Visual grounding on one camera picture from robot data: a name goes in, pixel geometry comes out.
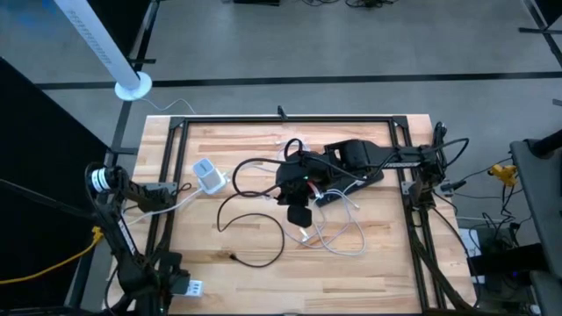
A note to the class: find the white tower fan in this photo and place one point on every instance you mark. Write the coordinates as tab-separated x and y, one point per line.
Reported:
101	44

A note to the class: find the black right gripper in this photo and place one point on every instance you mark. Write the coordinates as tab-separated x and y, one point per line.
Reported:
303	173

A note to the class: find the black box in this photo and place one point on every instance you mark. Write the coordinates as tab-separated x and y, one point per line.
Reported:
505	265

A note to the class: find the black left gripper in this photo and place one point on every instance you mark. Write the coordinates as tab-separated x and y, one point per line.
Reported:
173	270

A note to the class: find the black curtain partition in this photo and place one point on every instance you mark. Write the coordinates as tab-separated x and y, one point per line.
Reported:
35	131
134	17

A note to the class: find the dark grey cabinet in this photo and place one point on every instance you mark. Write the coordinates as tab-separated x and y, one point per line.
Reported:
540	197

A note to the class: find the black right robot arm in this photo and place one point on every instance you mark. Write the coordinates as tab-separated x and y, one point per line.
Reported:
373	155

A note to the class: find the white tower power strip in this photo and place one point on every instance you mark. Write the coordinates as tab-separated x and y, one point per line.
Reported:
210	175

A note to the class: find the small black frame clamp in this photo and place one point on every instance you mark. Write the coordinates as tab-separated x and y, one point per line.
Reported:
282	112

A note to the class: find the yellow plug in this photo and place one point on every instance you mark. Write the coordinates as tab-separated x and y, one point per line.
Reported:
505	173

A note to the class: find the silver frame bracket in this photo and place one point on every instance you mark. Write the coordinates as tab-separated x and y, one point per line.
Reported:
405	188

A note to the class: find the white flat power strip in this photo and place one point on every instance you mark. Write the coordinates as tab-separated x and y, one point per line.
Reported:
196	288

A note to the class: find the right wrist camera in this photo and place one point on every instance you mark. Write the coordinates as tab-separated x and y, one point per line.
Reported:
300	215

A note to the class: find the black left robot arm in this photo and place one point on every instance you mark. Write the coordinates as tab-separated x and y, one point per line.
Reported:
125	237

